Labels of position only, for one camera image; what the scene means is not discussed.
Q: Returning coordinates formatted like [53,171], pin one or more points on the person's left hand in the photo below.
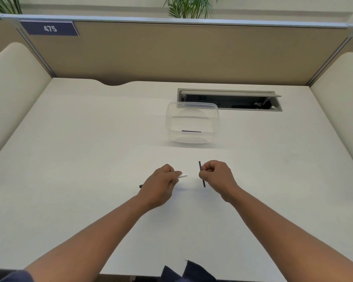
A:
[157,186]

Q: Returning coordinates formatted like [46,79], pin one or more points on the person's right hand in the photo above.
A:
[220,179]

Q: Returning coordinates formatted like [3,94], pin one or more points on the person's left thumb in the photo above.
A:
[174,180]

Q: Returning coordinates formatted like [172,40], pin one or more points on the person's right thumb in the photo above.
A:
[206,175]

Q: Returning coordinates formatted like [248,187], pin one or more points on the thin black stick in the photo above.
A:
[191,131]
[204,184]

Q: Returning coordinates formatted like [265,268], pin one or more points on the white pen with black end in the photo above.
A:
[184,175]

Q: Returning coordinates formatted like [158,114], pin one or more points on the person's left forearm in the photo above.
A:
[94,240]

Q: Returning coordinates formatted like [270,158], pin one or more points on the person's right forearm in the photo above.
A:
[288,232]

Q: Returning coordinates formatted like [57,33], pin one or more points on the clear plastic container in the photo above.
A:
[194,138]

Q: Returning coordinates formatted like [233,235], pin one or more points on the dark blue garment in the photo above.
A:
[194,273]

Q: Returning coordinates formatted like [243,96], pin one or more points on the beige desk partition panel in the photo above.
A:
[179,52]
[6,35]

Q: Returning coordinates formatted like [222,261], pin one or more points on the cream side screen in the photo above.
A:
[11,93]
[341,96]

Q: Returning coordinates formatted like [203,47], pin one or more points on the green potted palm plant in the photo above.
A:
[191,7]
[3,4]

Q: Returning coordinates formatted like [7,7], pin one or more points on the dark blue sleeve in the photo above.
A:
[16,276]

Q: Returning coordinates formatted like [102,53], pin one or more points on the blue number label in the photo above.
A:
[48,28]

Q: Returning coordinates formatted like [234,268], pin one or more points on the grey aluminium partition rail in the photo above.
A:
[194,21]

